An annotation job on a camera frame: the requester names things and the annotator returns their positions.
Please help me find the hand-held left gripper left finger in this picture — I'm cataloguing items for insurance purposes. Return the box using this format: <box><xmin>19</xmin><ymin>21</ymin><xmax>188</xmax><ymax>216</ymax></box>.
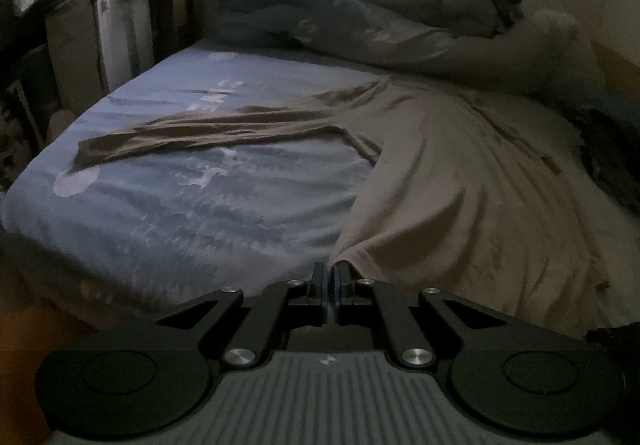
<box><xmin>154</xmin><ymin>262</ymin><xmax>330</xmax><ymax>369</ymax></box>

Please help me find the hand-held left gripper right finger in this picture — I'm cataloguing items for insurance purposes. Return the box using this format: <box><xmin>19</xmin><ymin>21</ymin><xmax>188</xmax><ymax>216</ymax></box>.
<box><xmin>333</xmin><ymin>263</ymin><xmax>507</xmax><ymax>369</ymax></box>

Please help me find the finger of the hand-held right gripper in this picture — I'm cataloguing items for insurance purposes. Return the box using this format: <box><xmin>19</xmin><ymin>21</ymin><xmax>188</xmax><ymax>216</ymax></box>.
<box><xmin>584</xmin><ymin>324</ymin><xmax>630</xmax><ymax>350</ymax></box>

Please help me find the beige long-sleeve shirt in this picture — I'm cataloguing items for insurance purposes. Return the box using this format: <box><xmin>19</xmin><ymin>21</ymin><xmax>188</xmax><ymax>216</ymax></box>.
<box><xmin>67</xmin><ymin>78</ymin><xmax>613</xmax><ymax>341</ymax></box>

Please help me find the dark cloth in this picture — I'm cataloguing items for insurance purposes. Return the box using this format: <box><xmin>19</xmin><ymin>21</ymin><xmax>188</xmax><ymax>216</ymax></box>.
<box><xmin>575</xmin><ymin>106</ymin><xmax>640</xmax><ymax>213</ymax></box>

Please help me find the blue-grey duvet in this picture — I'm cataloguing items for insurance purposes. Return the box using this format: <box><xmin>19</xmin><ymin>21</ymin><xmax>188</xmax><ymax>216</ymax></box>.
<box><xmin>202</xmin><ymin>0</ymin><xmax>603</xmax><ymax>98</ymax></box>

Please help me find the cardboard box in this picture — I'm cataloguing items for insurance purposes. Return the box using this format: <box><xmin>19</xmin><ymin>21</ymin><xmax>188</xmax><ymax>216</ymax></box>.
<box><xmin>44</xmin><ymin>0</ymin><xmax>108</xmax><ymax>101</ymax></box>

